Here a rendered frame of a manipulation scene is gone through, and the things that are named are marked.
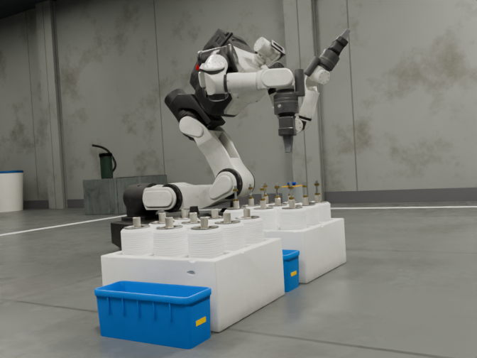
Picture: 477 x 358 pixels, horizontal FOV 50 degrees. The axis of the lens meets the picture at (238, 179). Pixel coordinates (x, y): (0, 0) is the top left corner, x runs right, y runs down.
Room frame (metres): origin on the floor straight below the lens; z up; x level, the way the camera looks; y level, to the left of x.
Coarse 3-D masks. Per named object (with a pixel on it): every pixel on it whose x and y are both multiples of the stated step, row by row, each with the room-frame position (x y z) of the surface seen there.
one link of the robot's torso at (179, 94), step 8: (168, 96) 2.49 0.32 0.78; (176, 96) 2.45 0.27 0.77; (184, 96) 2.43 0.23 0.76; (192, 96) 2.41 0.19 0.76; (168, 104) 2.50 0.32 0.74; (176, 104) 2.45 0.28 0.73; (184, 104) 2.43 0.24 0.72; (192, 104) 2.40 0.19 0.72; (200, 104) 2.40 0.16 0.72; (176, 112) 2.47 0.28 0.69; (200, 112) 2.38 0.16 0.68; (208, 120) 2.36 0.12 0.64; (216, 120) 2.40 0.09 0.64; (208, 128) 2.41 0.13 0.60
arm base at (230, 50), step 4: (228, 44) 2.10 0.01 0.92; (228, 48) 2.08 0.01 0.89; (232, 48) 2.11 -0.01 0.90; (200, 52) 2.12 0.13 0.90; (228, 52) 2.07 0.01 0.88; (232, 52) 2.10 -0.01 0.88; (200, 56) 2.11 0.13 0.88; (228, 56) 2.08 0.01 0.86; (232, 56) 2.08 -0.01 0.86; (236, 56) 2.16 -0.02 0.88; (200, 60) 2.11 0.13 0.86; (232, 60) 2.08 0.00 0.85; (236, 60) 2.15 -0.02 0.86; (200, 64) 2.11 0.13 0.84; (232, 64) 2.09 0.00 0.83; (236, 64) 2.13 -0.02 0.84; (228, 68) 2.14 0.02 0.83; (232, 68) 2.11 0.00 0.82; (236, 68) 2.12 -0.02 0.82; (228, 72) 2.14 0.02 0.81; (232, 72) 2.14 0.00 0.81
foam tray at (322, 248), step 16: (320, 224) 1.87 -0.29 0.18; (336, 224) 1.98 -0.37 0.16; (288, 240) 1.75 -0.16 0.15; (304, 240) 1.72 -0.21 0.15; (320, 240) 1.83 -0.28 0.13; (336, 240) 1.97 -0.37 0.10; (304, 256) 1.72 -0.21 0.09; (320, 256) 1.83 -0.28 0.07; (336, 256) 1.96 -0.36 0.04; (304, 272) 1.72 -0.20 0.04; (320, 272) 1.82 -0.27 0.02
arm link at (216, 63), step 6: (210, 60) 1.97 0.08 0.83; (216, 60) 1.97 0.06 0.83; (222, 60) 2.00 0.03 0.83; (204, 66) 1.85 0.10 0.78; (210, 66) 1.85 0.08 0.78; (216, 66) 1.84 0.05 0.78; (222, 66) 1.84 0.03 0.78; (210, 72) 1.84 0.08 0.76; (216, 72) 1.84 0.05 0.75; (204, 78) 1.91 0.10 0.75; (204, 84) 1.93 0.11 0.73; (204, 90) 1.91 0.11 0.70; (204, 96) 1.92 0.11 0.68; (228, 96) 1.91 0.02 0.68
